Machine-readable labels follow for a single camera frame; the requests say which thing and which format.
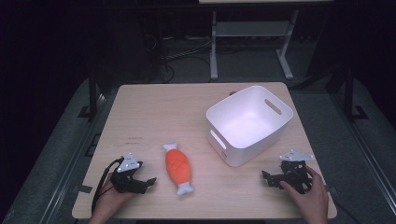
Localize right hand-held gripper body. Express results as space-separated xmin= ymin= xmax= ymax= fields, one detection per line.
xmin=277 ymin=149 xmax=316 ymax=195

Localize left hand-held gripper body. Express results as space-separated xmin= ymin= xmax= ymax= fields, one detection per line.
xmin=109 ymin=151 xmax=145 ymax=193

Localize person's left hand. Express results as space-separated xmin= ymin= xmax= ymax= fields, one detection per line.
xmin=92 ymin=172 xmax=138 ymax=218

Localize person's right hand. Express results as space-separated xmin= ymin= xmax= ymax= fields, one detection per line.
xmin=278 ymin=165 xmax=330 ymax=224

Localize orange plush toy white ends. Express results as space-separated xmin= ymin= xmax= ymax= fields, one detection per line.
xmin=163 ymin=142 xmax=195 ymax=196

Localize grey tape piece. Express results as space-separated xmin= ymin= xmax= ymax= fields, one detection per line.
xmin=72 ymin=184 xmax=93 ymax=194

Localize white plastic basket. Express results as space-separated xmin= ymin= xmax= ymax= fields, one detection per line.
xmin=205 ymin=85 xmax=294 ymax=168

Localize black metal stand leg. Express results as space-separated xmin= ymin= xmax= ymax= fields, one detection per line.
xmin=77 ymin=66 xmax=105 ymax=119
xmin=341 ymin=66 xmax=370 ymax=121

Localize white metal stand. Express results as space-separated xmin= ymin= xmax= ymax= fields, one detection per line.
xmin=209 ymin=8 xmax=301 ymax=81

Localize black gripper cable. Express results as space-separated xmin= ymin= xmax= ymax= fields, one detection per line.
xmin=91 ymin=157 xmax=125 ymax=216

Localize black floor cable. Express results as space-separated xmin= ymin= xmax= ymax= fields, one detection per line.
xmin=333 ymin=199 xmax=357 ymax=224

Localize bundle of floor cables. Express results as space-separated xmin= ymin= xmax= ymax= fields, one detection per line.
xmin=142 ymin=33 xmax=216 ymax=84

